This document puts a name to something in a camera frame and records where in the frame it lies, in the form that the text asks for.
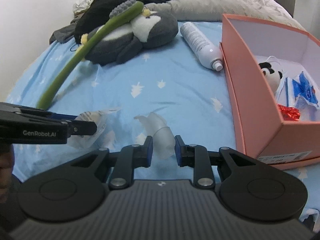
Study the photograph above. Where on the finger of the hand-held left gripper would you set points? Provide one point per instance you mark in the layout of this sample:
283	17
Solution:
63	116
82	128

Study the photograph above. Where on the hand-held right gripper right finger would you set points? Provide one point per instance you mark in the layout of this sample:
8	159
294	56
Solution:
177	152

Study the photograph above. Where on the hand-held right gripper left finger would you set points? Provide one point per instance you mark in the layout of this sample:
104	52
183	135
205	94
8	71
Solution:
149	152

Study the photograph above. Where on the clear printed plastic packet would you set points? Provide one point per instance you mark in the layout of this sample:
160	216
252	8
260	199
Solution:
100	120

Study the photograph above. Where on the frosted clear plastic wrapper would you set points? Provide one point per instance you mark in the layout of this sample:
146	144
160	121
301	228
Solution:
162	137

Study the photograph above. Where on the pink cardboard box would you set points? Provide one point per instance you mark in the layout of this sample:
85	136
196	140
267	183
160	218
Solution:
252	92

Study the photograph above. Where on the red foil wrapper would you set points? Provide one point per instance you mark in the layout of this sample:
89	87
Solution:
290	112

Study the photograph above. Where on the small panda plush toy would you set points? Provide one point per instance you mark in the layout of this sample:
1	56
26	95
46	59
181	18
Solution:
271	73

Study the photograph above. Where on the blue white snack packet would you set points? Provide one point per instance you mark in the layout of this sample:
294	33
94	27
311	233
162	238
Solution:
306	92

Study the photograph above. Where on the bed with blue sheet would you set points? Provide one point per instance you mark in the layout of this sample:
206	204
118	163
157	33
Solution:
175	92

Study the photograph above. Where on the dark grey cloth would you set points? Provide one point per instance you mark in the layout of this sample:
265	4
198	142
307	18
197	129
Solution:
62	32

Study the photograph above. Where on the white spray can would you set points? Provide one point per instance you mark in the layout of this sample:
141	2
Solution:
200	46

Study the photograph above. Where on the white crumpled cloth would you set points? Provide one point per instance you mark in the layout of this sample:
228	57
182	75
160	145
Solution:
82	6

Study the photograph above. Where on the grey penguin plush toy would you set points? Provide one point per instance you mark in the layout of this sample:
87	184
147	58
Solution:
155	30

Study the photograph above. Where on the black jacket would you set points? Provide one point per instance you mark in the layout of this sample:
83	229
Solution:
120	0

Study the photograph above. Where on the light grey duvet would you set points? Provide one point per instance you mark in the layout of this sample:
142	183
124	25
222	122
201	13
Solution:
225	2

